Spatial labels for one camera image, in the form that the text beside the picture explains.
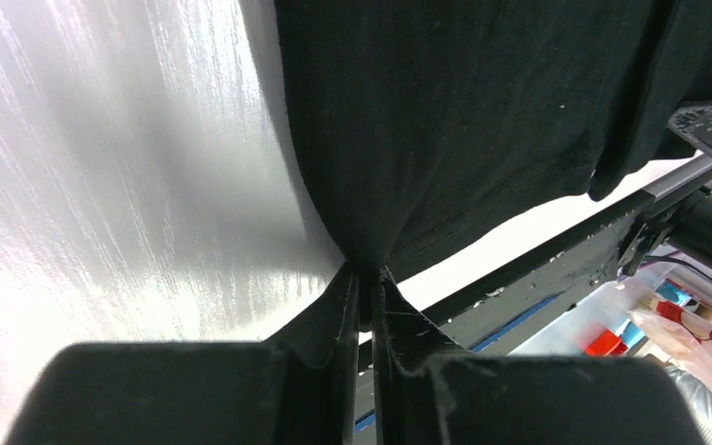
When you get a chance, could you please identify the red block in bin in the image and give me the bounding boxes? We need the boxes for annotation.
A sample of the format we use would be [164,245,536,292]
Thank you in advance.
[585,330,628,357]

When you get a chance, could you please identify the clear plastic storage bin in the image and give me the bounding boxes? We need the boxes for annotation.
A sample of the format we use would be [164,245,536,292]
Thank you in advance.
[509,263,712,445]

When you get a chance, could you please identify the black t-shirt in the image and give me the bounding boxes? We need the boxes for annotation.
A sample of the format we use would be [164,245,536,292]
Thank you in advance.
[274,1,712,280]

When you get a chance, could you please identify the clear plastic bag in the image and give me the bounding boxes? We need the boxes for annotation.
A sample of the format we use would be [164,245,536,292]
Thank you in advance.
[628,300,712,392]

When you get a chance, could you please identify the aluminium frame rail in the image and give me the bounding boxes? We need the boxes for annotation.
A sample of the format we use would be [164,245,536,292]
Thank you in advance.
[642,155,712,203]

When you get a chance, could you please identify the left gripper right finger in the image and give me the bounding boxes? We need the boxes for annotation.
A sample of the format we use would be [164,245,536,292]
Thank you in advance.
[371,269,702,444]

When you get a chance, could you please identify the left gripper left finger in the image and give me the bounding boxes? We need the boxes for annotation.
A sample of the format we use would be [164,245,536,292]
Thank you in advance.
[6,265,360,444]

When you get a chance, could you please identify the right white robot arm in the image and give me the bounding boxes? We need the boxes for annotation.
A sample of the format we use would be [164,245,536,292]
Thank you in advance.
[618,100,712,275]

